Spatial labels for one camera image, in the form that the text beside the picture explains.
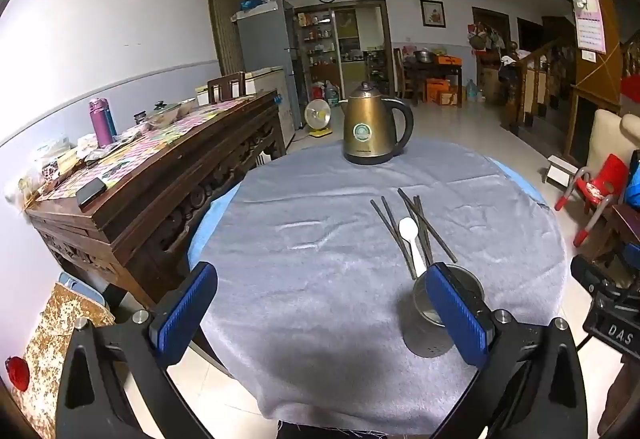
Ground small electric fan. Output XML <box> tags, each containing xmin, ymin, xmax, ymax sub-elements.
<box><xmin>304</xmin><ymin>100</ymin><xmax>333</xmax><ymax>138</ymax></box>

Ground orange cardboard boxes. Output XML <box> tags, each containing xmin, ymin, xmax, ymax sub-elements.
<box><xmin>425</xmin><ymin>78</ymin><xmax>458</xmax><ymax>106</ymax></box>

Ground blue table cover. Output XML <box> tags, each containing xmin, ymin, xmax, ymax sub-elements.
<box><xmin>187</xmin><ymin>158</ymin><xmax>548</xmax><ymax>270</ymax></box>

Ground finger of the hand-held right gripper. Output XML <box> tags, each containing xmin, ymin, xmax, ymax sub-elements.
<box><xmin>570</xmin><ymin>254</ymin><xmax>618</xmax><ymax>295</ymax></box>

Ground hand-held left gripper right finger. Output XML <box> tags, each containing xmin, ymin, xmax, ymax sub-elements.
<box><xmin>425</xmin><ymin>261</ymin><xmax>588</xmax><ymax>439</ymax></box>

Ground red child chair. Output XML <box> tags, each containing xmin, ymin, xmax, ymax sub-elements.
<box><xmin>554</xmin><ymin>154</ymin><xmax>630</xmax><ymax>247</ymax></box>

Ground grey tablecloth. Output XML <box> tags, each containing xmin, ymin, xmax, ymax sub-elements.
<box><xmin>187</xmin><ymin>139</ymin><xmax>568</xmax><ymax>435</ymax></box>

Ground dark wooden table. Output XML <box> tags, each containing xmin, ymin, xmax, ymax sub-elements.
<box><xmin>400</xmin><ymin>54</ymin><xmax>463</xmax><ymax>108</ymax></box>

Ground white step stool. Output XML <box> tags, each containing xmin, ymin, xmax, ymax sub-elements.
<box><xmin>542</xmin><ymin>155</ymin><xmax>578</xmax><ymax>190</ymax></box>

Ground checkered table mat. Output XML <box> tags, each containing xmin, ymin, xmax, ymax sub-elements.
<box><xmin>37</xmin><ymin>99</ymin><xmax>251</xmax><ymax>200</ymax></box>

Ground beige armchair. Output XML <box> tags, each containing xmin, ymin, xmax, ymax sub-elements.
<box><xmin>585</xmin><ymin>109</ymin><xmax>640</xmax><ymax>180</ymax></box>

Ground white plastic spoon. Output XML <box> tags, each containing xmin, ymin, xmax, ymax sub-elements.
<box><xmin>398</xmin><ymin>217</ymin><xmax>428</xmax><ymax>276</ymax></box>

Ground carved wooden sideboard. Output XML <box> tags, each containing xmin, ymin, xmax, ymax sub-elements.
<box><xmin>25</xmin><ymin>89</ymin><xmax>288</xmax><ymax>315</ymax></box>

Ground wall calendar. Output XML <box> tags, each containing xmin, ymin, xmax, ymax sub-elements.
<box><xmin>567</xmin><ymin>0</ymin><xmax>608</xmax><ymax>54</ymax></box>

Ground black phone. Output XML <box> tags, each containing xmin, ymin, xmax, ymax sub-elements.
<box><xmin>76</xmin><ymin>178</ymin><xmax>107</xmax><ymax>208</ymax></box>

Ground white chest freezer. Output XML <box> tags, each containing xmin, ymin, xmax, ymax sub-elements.
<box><xmin>195</xmin><ymin>65</ymin><xmax>296</xmax><ymax>150</ymax></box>

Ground wooden stair railing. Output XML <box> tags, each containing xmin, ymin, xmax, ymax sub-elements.
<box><xmin>500</xmin><ymin>39</ymin><xmax>581</xmax><ymax>134</ymax></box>

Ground grey refrigerator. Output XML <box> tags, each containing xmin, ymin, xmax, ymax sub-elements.
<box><xmin>235</xmin><ymin>0</ymin><xmax>308</xmax><ymax>130</ymax></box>

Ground blue plastic tub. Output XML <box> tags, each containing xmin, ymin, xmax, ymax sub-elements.
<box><xmin>57</xmin><ymin>271</ymin><xmax>108</xmax><ymax>307</ymax></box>

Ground framed picture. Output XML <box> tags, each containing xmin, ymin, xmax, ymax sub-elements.
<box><xmin>420</xmin><ymin>0</ymin><xmax>447</xmax><ymax>28</ymax></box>

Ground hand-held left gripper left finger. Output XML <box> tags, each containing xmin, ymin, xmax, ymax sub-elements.
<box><xmin>55</xmin><ymin>261</ymin><xmax>221</xmax><ymax>439</ymax></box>

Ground brown wooden door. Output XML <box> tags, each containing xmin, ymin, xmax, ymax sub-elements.
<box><xmin>203</xmin><ymin>0</ymin><xmax>256</xmax><ymax>77</ymax></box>

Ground blue jacket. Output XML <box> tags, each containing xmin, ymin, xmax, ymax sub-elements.
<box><xmin>625</xmin><ymin>149</ymin><xmax>640</xmax><ymax>210</ymax></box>

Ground metal utensil holder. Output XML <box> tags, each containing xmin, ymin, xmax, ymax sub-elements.
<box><xmin>412</xmin><ymin>262</ymin><xmax>486</xmax><ymax>360</ymax></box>

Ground set of dark chopsticks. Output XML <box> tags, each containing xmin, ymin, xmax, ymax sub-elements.
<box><xmin>370</xmin><ymin>188</ymin><xmax>458</xmax><ymax>281</ymax></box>

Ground kitchen shelving unit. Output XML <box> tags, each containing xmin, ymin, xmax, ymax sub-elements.
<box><xmin>294</xmin><ymin>0</ymin><xmax>391</xmax><ymax>100</ymax></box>

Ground red round object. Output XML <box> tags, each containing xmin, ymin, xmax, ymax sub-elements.
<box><xmin>5</xmin><ymin>356</ymin><xmax>31</xmax><ymax>392</ymax></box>

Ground bronze electric kettle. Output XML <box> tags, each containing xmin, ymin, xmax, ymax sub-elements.
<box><xmin>339</xmin><ymin>81</ymin><xmax>415</xmax><ymax>166</ymax></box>

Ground wooden dining chair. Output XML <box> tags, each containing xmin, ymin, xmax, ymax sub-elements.
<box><xmin>207</xmin><ymin>73</ymin><xmax>247</xmax><ymax>104</ymax></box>

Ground purple water bottle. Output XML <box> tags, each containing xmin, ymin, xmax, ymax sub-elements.
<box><xmin>89</xmin><ymin>98</ymin><xmax>115</xmax><ymax>148</ymax></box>

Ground pot with glass lid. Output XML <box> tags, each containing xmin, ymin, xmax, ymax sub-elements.
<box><xmin>147</xmin><ymin>101</ymin><xmax>182</xmax><ymax>126</ymax></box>

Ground pile of food packets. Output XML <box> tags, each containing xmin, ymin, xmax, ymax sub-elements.
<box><xmin>5</xmin><ymin>134</ymin><xmax>121</xmax><ymax>207</ymax></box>

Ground speckled beige surface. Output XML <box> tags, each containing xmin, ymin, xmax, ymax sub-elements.
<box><xmin>10</xmin><ymin>281</ymin><xmax>116</xmax><ymax>420</ymax></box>

